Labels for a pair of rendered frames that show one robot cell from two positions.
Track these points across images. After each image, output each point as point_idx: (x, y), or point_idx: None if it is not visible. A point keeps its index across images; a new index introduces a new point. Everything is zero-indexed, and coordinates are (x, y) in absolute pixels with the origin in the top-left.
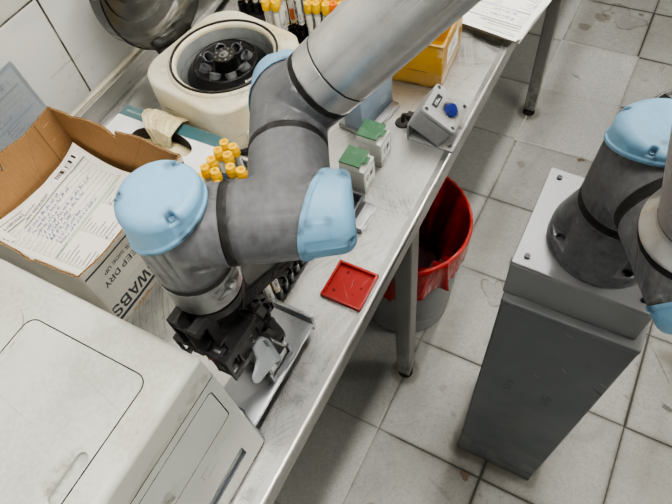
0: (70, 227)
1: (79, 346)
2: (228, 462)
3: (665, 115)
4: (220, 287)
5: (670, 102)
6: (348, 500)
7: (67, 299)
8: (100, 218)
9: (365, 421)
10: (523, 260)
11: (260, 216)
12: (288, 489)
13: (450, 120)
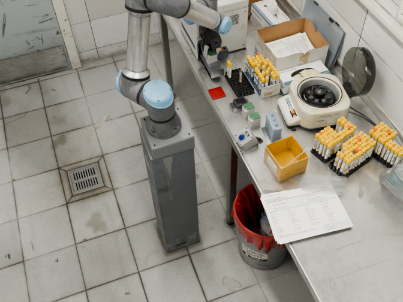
0: (289, 46)
1: None
2: (193, 41)
3: (161, 90)
4: None
5: (162, 96)
6: (205, 173)
7: (226, 2)
8: (286, 52)
9: (225, 195)
10: (177, 107)
11: None
12: (225, 160)
13: (238, 136)
